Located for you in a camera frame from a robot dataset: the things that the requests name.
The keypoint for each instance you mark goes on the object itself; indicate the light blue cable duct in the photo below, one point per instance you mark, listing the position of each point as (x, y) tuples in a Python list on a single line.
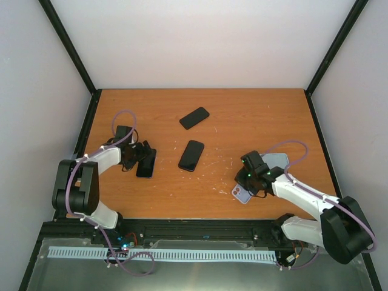
[(170, 255)]

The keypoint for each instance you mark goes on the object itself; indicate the lavender phone case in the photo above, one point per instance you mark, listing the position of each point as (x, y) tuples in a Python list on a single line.
[(241, 194)]

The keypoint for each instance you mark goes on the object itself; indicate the black phone on table top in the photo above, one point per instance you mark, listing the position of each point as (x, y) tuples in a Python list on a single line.
[(194, 118)]

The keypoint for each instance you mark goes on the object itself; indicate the black frame post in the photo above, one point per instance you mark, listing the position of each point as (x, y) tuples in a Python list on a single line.
[(67, 43), (343, 32)]

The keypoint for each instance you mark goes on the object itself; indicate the purple phone black screen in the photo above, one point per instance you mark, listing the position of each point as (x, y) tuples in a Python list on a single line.
[(191, 156)]

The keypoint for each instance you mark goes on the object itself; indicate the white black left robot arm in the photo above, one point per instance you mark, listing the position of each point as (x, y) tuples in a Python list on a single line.
[(76, 191)]

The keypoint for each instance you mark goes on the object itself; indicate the light blue phone case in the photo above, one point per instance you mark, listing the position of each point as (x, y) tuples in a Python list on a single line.
[(276, 160)]

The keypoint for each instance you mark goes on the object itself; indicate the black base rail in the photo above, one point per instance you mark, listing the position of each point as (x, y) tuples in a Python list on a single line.
[(256, 233)]

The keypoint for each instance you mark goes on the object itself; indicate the blue phone black screen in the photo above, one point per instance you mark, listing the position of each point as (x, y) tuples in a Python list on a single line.
[(145, 167)]

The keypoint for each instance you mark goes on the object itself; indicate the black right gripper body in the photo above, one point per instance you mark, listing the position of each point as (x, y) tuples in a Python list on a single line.
[(247, 180)]

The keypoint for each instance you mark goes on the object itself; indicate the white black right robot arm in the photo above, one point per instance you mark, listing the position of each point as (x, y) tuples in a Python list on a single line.
[(337, 224)]

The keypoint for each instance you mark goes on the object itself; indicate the black right frame post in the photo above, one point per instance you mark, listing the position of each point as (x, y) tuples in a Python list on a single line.
[(343, 32)]

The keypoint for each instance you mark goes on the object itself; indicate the black left frame post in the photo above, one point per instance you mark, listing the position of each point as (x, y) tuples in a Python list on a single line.
[(67, 43)]

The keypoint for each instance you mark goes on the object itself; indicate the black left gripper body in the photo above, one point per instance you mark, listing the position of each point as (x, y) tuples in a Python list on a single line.
[(135, 156)]

